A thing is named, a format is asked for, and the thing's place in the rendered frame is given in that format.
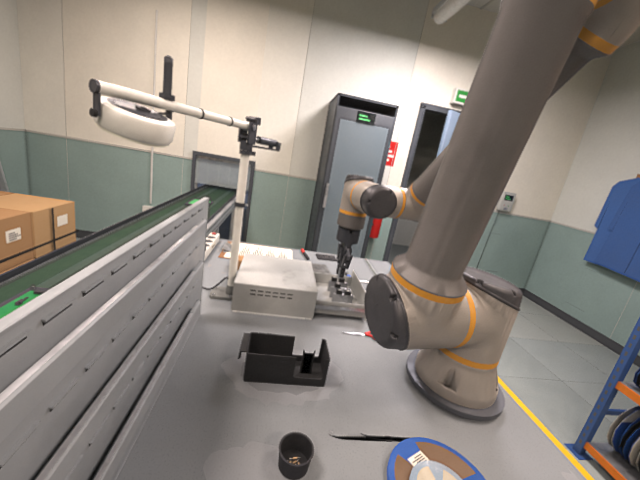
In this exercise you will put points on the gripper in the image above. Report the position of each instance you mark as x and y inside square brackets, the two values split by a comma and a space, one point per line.
[348, 235]

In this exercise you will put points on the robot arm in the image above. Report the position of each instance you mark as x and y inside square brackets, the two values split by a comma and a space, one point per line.
[450, 210]

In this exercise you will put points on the black signal relay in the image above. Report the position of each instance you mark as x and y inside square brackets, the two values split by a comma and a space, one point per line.
[344, 291]

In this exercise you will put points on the grey open drawer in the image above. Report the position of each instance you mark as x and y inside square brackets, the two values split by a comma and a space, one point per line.
[345, 305]

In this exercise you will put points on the grey metal drawer cabinet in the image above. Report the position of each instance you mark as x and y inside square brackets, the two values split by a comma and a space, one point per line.
[274, 285]

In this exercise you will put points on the white tray with orange parts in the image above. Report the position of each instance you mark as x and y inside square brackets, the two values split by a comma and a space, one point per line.
[267, 251]

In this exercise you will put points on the black parts bin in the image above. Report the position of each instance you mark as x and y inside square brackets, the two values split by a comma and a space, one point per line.
[280, 365]

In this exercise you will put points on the blue work coat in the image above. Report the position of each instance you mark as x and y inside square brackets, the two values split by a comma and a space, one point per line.
[617, 230]

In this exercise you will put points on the small black flat device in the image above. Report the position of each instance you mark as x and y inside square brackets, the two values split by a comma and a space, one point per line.
[326, 257]

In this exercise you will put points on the red small tool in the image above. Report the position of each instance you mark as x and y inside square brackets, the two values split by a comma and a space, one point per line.
[304, 253]

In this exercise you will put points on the red fire extinguisher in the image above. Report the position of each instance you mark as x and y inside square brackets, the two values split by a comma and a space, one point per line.
[376, 227]

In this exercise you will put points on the grey tall cabinet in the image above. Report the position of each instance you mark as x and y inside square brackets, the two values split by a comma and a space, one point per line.
[350, 175]

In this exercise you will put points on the white power strip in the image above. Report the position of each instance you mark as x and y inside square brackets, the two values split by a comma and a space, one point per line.
[212, 245]

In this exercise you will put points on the dark open doorway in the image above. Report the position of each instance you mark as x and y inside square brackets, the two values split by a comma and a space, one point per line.
[425, 145]

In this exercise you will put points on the black round cup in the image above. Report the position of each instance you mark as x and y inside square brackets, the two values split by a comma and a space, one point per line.
[296, 455]

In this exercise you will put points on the green exit sign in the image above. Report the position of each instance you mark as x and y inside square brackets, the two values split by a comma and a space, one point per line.
[460, 96]

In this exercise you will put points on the green belt conveyor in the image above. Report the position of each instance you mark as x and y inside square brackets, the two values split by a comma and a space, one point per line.
[115, 240]

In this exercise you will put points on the blue and orange shelf rack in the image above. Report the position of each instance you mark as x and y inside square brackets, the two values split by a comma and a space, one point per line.
[607, 400]

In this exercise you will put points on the brown cardboard box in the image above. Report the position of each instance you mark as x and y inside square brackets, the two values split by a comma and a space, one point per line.
[15, 240]
[47, 220]

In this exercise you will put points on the white magnifier post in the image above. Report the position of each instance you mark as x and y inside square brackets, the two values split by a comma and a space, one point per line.
[241, 210]

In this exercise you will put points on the red wall sign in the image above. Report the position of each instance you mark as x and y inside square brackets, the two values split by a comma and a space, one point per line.
[392, 153]

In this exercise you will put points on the white wall control panel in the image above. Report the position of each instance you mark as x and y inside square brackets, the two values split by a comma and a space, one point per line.
[509, 202]

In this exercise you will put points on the grey louvre rail panel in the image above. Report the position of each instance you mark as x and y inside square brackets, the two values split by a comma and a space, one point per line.
[100, 320]

